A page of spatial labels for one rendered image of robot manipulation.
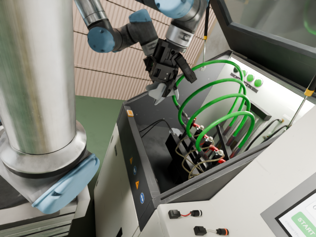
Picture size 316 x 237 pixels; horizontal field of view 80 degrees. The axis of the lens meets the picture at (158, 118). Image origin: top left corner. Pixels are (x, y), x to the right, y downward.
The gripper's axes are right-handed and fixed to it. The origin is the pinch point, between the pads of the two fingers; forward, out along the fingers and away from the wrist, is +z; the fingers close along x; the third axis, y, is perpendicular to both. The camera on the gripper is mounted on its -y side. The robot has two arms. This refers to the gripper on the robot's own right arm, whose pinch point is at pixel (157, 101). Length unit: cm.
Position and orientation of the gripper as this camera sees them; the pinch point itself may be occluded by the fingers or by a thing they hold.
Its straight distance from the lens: 66.6
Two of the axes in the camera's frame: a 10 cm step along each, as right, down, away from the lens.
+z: -3.7, 8.0, 4.7
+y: -8.8, -1.4, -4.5
